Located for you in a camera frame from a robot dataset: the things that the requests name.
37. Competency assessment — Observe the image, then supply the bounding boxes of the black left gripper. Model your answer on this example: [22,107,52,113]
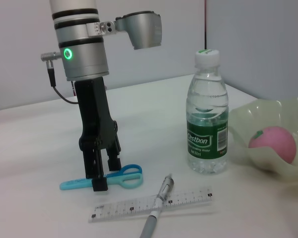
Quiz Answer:
[73,77,122,192]

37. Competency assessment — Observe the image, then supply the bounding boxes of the blue scissors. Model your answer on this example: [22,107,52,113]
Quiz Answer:
[59,163,144,191]

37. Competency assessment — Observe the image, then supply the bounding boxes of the green label water bottle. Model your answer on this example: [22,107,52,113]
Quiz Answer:
[186,49,229,175]

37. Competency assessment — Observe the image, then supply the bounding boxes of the pink toy peach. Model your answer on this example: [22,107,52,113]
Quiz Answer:
[248,125,297,165]

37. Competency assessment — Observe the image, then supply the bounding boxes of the clear grey ballpoint pen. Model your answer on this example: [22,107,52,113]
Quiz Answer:
[139,173,176,238]

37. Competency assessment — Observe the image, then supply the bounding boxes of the transparent plastic ruler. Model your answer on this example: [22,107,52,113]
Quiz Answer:
[88,185,213,223]

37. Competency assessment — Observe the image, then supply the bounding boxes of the translucent green fruit bowl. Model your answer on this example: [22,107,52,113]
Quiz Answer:
[228,96,298,178]

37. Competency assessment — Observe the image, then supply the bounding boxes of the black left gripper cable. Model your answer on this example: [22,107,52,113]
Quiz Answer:
[41,51,80,104]

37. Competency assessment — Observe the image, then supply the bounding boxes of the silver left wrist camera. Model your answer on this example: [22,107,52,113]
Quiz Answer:
[85,11,163,50]

